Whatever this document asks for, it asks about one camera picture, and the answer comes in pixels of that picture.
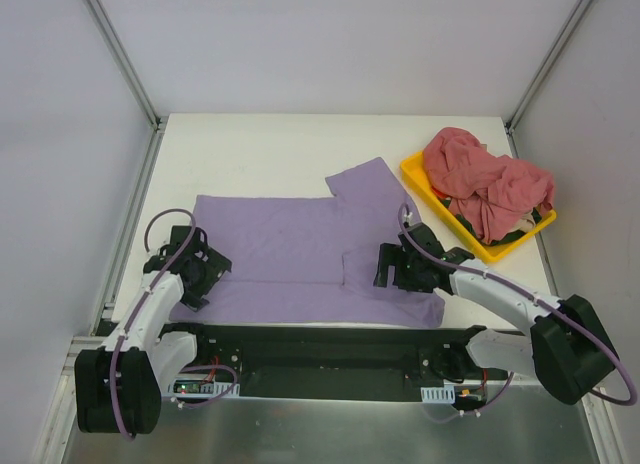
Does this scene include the purple t shirt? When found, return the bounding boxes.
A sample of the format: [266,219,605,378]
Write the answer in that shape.
[170,158,445,329]

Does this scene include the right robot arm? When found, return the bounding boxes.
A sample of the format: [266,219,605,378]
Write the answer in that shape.
[373,223,620,404]

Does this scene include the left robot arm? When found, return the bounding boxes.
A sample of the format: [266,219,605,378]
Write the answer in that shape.
[74,226,232,438]

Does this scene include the green t shirt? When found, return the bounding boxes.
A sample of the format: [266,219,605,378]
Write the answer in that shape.
[439,196,542,246]

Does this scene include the yellow plastic tray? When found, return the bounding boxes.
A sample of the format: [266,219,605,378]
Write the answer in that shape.
[399,151,557,264]

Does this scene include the pink t shirt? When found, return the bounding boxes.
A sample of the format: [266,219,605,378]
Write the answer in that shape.
[422,127,556,217]

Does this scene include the white cloth in tray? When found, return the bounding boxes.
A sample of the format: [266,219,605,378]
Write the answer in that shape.
[511,214,538,233]

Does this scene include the white slotted cable duct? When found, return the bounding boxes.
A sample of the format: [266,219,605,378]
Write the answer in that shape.
[163,379,240,401]

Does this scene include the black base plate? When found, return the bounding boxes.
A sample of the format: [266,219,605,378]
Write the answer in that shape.
[162,323,507,402]

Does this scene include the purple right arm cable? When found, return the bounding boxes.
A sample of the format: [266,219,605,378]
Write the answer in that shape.
[397,202,639,404]

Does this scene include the left aluminium frame post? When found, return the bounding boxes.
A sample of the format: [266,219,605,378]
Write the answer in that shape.
[82,0,164,131]

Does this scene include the aluminium frame post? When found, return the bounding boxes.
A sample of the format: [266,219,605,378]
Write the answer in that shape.
[82,0,164,131]
[504,0,597,136]

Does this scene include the right aluminium frame post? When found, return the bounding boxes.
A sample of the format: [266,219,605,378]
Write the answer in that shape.
[504,0,597,136]

